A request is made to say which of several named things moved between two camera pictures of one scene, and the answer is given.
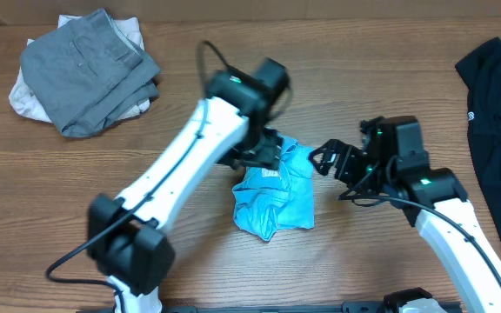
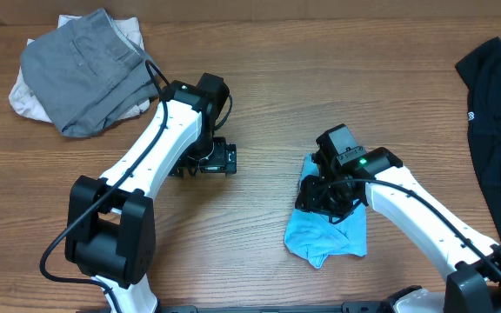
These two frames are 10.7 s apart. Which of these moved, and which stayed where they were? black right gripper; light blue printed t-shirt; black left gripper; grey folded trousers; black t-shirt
Moved: black left gripper; black right gripper; light blue printed t-shirt
Stayed: grey folded trousers; black t-shirt
